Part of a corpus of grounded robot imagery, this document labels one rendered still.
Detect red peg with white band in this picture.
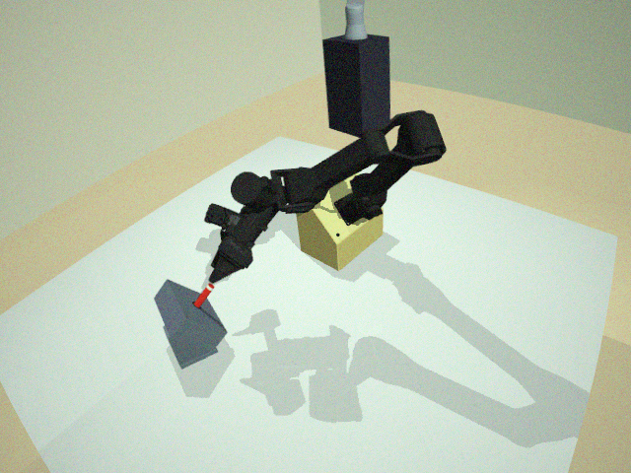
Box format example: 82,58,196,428
195,283,214,308

